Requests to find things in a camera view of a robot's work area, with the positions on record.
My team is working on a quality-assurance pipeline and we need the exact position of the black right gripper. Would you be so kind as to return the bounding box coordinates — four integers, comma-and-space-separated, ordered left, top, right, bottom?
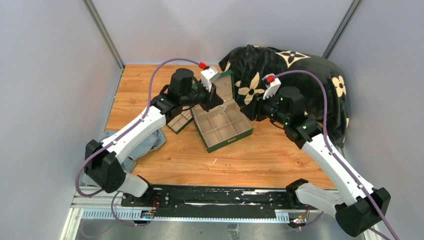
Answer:
239, 89, 290, 126

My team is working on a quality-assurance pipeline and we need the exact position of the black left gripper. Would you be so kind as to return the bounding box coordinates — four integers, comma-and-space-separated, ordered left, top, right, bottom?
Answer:
181, 79, 224, 113

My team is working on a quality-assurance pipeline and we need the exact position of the silver necklace jewelry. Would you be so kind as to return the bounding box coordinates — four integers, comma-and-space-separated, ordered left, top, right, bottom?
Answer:
219, 104, 227, 113

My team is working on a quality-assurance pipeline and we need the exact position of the green jewelry box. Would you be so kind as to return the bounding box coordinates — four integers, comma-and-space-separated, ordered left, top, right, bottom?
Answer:
190, 70, 253, 153

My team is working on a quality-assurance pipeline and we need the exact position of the green jewelry tray insert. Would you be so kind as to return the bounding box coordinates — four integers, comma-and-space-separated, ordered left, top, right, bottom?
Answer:
166, 110, 194, 135

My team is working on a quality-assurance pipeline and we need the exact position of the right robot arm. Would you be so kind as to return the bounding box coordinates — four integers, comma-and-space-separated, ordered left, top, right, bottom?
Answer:
240, 86, 391, 237

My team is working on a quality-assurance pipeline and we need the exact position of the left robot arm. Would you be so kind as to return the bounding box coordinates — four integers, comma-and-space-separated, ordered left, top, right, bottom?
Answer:
82, 66, 224, 207

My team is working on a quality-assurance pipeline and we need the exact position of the black floral plush blanket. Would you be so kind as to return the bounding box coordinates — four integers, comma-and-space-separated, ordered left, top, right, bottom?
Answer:
218, 44, 350, 148

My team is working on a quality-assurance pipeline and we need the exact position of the light blue cloth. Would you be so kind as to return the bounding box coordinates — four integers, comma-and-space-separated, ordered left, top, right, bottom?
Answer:
80, 128, 167, 187

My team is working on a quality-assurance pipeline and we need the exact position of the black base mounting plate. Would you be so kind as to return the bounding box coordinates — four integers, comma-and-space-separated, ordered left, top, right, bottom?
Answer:
120, 184, 307, 219

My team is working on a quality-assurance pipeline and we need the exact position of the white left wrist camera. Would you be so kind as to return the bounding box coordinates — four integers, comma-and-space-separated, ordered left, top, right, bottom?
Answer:
200, 66, 220, 92

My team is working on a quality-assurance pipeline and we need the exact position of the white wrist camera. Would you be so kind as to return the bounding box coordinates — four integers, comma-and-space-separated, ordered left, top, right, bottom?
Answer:
262, 73, 281, 100
200, 66, 220, 92

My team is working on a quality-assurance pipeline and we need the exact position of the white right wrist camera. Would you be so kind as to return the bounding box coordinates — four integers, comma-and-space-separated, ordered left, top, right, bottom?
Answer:
262, 73, 281, 100

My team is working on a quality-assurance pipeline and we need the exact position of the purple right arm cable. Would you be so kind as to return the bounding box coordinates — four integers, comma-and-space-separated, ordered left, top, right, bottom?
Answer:
266, 69, 402, 240

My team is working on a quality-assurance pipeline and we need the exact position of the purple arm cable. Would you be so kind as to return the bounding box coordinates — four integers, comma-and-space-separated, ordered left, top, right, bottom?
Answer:
74, 58, 208, 198
266, 69, 402, 240

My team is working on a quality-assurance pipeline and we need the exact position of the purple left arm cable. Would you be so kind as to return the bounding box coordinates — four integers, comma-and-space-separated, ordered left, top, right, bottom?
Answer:
74, 58, 208, 198

